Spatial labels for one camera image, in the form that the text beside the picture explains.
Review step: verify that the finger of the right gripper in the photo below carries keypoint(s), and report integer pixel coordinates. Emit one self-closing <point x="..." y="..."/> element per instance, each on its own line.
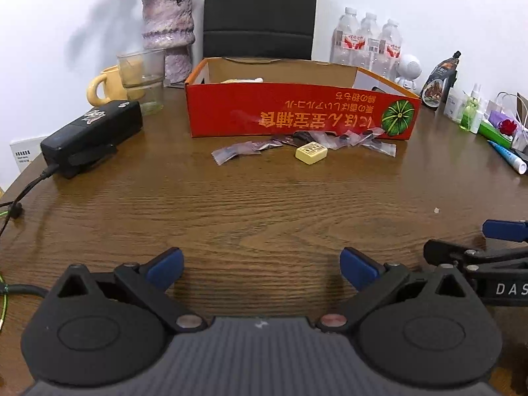
<point x="436" y="253"/>
<point x="516" y="231"/>

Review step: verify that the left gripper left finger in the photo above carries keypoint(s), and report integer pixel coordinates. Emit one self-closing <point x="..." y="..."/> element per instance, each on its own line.
<point x="165" y="269"/>

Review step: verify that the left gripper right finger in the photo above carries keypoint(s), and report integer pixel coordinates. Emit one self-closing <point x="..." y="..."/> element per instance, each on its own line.
<point x="358" y="269"/>

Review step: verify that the yellow eraser block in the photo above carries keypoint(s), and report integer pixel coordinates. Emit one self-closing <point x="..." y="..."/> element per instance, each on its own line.
<point x="311" y="153"/>

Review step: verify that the silver brown candy wrapper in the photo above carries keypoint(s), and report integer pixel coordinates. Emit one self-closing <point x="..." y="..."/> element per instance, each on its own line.
<point x="223" y="155"/>

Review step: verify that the yellow white plush toy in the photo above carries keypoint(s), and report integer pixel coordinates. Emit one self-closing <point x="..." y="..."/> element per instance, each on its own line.
<point x="236" y="81"/>

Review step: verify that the white blue tube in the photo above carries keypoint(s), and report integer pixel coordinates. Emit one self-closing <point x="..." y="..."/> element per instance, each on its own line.
<point x="518" y="164"/>

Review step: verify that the green box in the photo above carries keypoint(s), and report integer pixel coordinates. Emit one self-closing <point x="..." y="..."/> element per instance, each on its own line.
<point x="489" y="132"/>

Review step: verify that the red rose ornament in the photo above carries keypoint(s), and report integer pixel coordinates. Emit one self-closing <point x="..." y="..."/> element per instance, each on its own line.
<point x="508" y="127"/>

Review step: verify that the small white spray bottle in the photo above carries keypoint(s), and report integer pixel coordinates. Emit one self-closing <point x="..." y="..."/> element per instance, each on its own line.
<point x="478" y="116"/>

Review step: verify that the green sanitizer bottle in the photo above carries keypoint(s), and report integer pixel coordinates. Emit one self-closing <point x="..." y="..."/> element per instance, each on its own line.
<point x="469" y="111"/>

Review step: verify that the white wipes container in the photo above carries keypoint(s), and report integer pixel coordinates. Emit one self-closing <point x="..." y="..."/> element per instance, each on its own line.
<point x="455" y="101"/>

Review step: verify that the black case with stickers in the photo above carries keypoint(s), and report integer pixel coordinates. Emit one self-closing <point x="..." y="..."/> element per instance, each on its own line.
<point x="92" y="137"/>

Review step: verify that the black sauce pouch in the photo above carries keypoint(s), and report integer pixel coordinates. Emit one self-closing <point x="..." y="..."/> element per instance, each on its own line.
<point x="440" y="81"/>

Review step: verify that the red cardboard box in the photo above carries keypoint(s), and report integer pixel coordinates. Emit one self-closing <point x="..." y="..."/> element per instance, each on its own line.
<point x="296" y="95"/>

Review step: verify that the yellow ceramic mug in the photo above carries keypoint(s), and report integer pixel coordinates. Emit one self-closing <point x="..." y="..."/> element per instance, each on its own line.
<point x="106" y="87"/>

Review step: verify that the white robot figurine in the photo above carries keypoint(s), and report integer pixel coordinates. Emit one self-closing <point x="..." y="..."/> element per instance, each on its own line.
<point x="408" y="70"/>

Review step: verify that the clear glass cup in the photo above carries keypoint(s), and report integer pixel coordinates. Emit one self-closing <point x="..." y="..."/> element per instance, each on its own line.
<point x="143" y="76"/>

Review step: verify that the right water bottle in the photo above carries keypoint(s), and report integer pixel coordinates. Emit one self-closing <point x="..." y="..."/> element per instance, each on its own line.
<point x="390" y="42"/>

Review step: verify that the water bottle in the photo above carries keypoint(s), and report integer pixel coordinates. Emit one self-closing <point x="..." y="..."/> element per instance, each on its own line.
<point x="369" y="40"/>
<point x="390" y="42"/>
<point x="344" y="38"/>

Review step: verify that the left water bottle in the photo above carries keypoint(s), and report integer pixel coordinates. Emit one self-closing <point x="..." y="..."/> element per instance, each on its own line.
<point x="344" y="38"/>

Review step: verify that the middle water bottle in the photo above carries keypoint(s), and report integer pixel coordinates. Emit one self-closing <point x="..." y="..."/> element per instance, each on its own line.
<point x="369" y="40"/>

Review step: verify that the purple textured vase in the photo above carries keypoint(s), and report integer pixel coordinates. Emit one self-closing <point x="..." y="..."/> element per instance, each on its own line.
<point x="168" y="24"/>

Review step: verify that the black paper bag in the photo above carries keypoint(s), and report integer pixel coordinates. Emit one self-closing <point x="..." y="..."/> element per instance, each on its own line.
<point x="281" y="29"/>

